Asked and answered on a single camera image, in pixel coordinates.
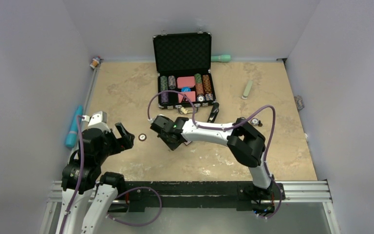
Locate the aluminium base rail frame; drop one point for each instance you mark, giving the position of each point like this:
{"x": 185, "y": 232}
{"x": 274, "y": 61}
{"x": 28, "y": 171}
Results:
{"x": 239, "y": 195}

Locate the orange chip stack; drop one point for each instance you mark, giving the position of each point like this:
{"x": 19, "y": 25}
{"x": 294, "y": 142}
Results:
{"x": 200, "y": 96}

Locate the pink card deck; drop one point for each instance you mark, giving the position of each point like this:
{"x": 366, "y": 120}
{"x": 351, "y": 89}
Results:
{"x": 191, "y": 95}
{"x": 183, "y": 82}

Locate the mint green flashlight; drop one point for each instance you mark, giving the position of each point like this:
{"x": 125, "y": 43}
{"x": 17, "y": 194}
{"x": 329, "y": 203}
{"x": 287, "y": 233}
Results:
{"x": 221, "y": 58}

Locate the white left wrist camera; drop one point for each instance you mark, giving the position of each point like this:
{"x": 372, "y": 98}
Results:
{"x": 97, "y": 120}

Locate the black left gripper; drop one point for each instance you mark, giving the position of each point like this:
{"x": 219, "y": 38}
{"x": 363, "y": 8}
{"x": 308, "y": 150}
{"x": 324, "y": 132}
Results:
{"x": 120, "y": 144}

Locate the pale green stapler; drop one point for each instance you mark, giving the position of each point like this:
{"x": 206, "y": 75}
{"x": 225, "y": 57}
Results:
{"x": 247, "y": 89}

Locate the left poker chip on table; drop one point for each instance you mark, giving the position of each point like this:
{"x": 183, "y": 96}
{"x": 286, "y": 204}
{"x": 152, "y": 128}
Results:
{"x": 142, "y": 137}

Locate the grey chip stack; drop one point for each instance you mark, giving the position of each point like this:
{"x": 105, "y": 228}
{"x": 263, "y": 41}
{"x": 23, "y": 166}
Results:
{"x": 171, "y": 82}

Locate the green chip stack left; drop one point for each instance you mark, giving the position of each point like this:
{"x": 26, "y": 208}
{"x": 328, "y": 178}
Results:
{"x": 163, "y": 83}

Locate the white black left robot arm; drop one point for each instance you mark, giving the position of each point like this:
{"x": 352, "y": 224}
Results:
{"x": 86, "y": 192}

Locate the teal blue handle tool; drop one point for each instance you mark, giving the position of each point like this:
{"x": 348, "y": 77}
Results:
{"x": 71, "y": 137}

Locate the small orange bottle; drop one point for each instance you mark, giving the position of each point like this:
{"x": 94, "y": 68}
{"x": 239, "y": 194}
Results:
{"x": 96, "y": 61}

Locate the green chip stack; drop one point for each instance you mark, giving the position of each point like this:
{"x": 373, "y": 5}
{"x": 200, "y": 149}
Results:
{"x": 198, "y": 78}
{"x": 163, "y": 83}

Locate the brown chip stack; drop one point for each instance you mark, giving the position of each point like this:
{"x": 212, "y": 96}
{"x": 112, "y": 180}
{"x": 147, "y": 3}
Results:
{"x": 207, "y": 88}

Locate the blue dealer button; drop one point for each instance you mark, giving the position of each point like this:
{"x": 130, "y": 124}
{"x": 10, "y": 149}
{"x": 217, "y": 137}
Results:
{"x": 185, "y": 89}

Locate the pink card deck upper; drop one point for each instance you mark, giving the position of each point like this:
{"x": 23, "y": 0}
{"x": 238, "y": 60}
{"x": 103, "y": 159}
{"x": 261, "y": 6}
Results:
{"x": 183, "y": 82}

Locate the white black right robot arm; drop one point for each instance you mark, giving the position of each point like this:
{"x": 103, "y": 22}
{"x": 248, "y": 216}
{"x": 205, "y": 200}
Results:
{"x": 246, "y": 143}

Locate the purple chip stack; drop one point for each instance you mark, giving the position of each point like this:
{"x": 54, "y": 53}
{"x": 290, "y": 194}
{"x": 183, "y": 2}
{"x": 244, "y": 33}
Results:
{"x": 164, "y": 98}

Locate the black poker chip case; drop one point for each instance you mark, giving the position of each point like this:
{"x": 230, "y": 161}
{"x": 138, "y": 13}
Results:
{"x": 182, "y": 55}

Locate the black stapler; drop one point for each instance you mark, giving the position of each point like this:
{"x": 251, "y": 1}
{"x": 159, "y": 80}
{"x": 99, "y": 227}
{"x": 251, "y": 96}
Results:
{"x": 213, "y": 113}

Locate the pink card deck lower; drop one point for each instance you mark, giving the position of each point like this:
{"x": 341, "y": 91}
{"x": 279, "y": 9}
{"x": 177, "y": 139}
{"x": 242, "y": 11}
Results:
{"x": 191, "y": 95}

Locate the grey object at right wall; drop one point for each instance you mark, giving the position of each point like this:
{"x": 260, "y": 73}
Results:
{"x": 299, "y": 102}

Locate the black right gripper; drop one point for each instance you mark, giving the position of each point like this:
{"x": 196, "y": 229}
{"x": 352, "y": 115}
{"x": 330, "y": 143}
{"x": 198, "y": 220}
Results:
{"x": 173, "y": 146}

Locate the green chip stack right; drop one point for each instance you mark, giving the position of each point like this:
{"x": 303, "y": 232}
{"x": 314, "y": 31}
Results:
{"x": 198, "y": 78}

